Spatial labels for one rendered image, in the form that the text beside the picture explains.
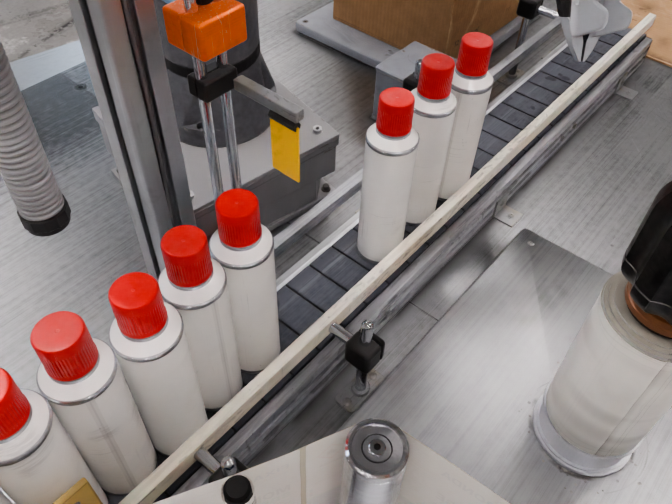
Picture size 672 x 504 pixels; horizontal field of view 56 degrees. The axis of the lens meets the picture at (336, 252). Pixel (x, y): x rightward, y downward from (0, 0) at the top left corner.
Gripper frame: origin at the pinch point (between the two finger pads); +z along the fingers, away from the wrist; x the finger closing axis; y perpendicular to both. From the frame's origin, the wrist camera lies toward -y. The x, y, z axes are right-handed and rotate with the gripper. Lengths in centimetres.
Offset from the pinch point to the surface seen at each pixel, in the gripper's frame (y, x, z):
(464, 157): -0.3, -14.5, 11.8
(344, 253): -1.8, -29.0, 22.0
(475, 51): 3.8, -17.7, -0.3
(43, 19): -263, -46, 5
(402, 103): 8.6, -28.9, 3.7
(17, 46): -246, -58, 15
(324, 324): 8.8, -36.3, 24.4
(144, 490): 16, -55, 32
